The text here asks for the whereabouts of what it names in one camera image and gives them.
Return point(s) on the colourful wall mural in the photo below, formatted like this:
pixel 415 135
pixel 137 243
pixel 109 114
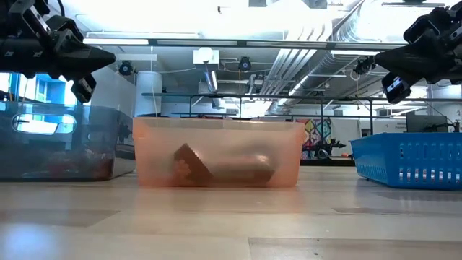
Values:
pixel 317 130

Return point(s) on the dark grey translucent bin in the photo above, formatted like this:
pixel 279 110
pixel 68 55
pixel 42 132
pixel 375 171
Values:
pixel 36 148

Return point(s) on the orange translucent plastic bin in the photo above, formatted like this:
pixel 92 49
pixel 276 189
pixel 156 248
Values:
pixel 216 130

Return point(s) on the small orange object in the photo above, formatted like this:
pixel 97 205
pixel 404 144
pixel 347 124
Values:
pixel 346 155

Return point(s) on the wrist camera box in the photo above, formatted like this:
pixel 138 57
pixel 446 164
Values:
pixel 395 88
pixel 83 88

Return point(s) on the dark background monitor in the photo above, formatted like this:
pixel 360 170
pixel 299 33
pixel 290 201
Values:
pixel 426 124

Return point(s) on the grey overhead beam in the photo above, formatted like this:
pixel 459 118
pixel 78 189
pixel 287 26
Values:
pixel 216 43

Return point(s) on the silver ceiling ducts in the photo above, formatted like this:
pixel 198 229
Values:
pixel 274 85

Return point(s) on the white round column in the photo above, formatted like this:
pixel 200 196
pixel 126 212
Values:
pixel 148 94

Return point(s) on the black machine on far desk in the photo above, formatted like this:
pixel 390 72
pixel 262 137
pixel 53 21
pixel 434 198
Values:
pixel 326 148

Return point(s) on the white box with round lamp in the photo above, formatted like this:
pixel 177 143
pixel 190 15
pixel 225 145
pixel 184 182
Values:
pixel 205 56

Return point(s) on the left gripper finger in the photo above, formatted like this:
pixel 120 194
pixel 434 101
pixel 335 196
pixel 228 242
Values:
pixel 90 71
pixel 83 56

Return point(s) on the blue slotted plastic basket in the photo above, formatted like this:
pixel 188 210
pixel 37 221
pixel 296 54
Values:
pixel 408 155

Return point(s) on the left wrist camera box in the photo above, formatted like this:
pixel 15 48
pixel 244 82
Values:
pixel 83 88

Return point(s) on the red candy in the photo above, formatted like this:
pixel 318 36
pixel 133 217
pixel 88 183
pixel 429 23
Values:
pixel 97 166

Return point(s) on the black round ceiling device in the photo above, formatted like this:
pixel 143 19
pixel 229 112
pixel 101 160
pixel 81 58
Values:
pixel 125 68
pixel 244 64

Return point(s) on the black ceiling device cluster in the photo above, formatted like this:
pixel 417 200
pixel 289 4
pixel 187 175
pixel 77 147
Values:
pixel 364 66

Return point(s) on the brown chocolate bar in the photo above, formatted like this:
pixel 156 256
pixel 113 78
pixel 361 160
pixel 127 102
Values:
pixel 245 173
pixel 191 166

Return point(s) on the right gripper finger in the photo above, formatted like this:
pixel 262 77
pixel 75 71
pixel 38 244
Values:
pixel 408 59
pixel 409 75

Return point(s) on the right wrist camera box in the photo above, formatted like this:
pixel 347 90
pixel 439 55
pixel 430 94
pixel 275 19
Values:
pixel 395 88

